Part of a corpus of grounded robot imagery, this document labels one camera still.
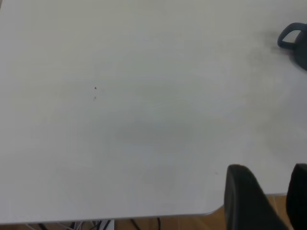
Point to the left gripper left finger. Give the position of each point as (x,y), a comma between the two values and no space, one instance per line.
(247,203)

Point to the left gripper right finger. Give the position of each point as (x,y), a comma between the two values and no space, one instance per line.
(299,198)

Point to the dark grey ceramic cup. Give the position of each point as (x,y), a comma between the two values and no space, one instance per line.
(301,48)

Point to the white power strip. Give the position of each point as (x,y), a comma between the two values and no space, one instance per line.
(108,225)

